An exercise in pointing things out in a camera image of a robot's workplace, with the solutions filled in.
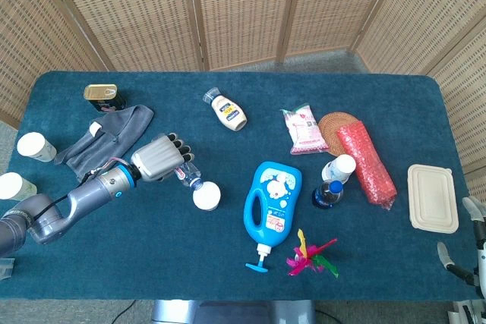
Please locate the clear plastic piece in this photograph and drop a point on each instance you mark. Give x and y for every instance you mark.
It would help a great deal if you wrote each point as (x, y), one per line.
(5, 269)

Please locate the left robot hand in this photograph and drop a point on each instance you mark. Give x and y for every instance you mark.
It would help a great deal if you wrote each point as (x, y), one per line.
(157, 159)

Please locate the red bubble wrap roll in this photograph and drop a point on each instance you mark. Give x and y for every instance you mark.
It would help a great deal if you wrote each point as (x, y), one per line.
(366, 164)

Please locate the woven bamboo folding screen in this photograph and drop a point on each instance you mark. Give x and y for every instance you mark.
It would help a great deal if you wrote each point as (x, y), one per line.
(243, 9)

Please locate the dark cola bottle blue cap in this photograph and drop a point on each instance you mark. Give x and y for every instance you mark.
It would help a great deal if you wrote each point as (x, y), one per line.
(327, 193)

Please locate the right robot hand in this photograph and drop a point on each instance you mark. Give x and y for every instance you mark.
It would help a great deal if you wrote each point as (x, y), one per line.
(481, 255)

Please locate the clear plastic water bottle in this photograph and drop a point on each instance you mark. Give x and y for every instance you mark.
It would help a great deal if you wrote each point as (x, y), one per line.
(188, 178)

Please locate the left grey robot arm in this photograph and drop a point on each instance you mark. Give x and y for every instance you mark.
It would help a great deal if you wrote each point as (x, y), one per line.
(76, 202)

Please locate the black gold tin can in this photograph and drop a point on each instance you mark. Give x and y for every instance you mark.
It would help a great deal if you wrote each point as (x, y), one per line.
(100, 92)

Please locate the grey folded towel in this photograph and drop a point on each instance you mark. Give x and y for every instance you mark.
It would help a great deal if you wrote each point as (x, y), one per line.
(102, 138)

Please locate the round woven rattan coaster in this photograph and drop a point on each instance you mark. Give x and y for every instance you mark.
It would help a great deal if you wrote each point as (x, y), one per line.
(330, 126)

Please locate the small white drink bottle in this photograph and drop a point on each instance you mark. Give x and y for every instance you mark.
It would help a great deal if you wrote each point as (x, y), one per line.
(341, 166)

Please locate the cream mayonnaise squeeze bottle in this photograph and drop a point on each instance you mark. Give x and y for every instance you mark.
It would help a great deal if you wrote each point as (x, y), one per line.
(228, 111)

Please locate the blue detergent pump bottle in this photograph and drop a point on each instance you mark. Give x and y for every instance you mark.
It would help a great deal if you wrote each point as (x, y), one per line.
(271, 202)

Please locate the white paper cup blue print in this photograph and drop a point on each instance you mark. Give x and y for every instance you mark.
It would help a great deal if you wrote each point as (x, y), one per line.
(207, 197)

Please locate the white paper cup green print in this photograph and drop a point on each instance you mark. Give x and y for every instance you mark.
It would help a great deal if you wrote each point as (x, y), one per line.
(32, 145)
(11, 185)

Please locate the beige lidded lunch box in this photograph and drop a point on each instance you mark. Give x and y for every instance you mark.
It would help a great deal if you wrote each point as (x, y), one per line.
(431, 199)

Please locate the teal table cover cloth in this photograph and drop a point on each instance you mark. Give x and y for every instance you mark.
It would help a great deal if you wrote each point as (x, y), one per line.
(171, 248)

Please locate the pink white snack packet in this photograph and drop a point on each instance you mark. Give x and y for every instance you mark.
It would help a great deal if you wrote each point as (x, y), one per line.
(305, 128)

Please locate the colourful feather shuttlecock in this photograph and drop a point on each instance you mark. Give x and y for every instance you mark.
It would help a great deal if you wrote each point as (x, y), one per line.
(303, 259)

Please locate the grey robot torso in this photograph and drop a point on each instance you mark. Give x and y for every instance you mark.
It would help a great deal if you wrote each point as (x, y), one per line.
(231, 312)

